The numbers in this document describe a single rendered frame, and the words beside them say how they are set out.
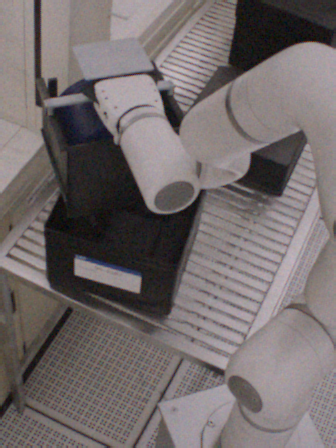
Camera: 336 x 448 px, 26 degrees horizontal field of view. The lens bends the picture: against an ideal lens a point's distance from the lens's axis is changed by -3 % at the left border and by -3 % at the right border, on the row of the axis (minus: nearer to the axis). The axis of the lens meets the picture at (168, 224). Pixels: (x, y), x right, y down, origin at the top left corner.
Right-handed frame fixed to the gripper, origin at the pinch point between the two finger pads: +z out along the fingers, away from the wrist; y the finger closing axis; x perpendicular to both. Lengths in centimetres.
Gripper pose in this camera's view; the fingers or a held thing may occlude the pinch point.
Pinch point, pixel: (112, 67)
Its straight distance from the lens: 127.5
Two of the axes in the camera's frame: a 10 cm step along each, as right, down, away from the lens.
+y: 9.4, -2.0, 2.9
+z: -3.4, -7.3, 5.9
